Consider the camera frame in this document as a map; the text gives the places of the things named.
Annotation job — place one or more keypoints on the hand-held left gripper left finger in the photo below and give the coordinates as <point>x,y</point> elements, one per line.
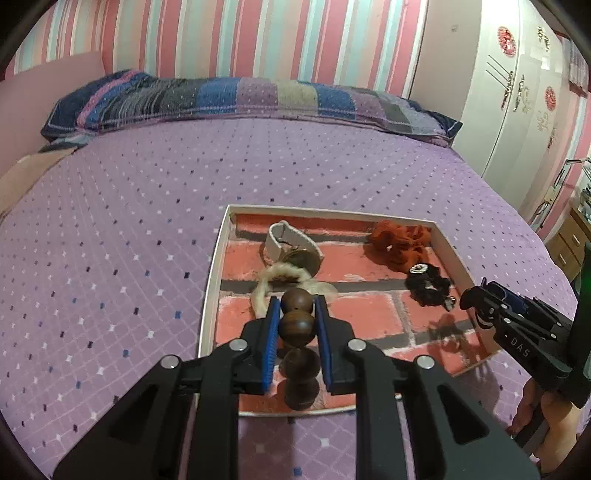
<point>270,350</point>

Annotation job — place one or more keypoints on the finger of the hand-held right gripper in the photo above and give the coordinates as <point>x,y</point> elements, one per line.
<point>515,300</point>
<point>497,316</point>

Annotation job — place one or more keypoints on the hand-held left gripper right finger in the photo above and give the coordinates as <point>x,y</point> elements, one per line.
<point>324,350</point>

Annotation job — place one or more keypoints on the brick pattern jewelry tray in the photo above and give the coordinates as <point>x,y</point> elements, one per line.
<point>369,318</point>

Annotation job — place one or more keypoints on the black scrunchie with charm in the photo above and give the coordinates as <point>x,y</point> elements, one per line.
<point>427,286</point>

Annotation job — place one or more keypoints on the cream fabric scrunchie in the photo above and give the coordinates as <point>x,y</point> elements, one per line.
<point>277,273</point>

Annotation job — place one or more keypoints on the orange fabric scrunchie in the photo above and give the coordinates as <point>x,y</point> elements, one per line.
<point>397,244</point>

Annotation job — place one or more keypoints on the person's right hand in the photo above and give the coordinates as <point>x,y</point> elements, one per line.
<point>561,427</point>

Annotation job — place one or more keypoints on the wooden drawer cabinet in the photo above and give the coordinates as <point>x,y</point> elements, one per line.
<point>572,240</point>

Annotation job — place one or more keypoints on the white ornate wardrobe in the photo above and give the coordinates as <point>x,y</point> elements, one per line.
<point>503,115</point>

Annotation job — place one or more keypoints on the red round paper sticker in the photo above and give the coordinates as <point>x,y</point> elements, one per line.
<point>550,97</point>
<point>506,41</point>

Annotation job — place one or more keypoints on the striped patchwork pillow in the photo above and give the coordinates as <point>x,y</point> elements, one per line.
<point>231,99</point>

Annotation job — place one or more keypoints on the brown folded cloth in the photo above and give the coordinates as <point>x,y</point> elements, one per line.
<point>27,175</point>

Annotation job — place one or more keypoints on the pink padded headboard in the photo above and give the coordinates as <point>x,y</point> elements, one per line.
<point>41,101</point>

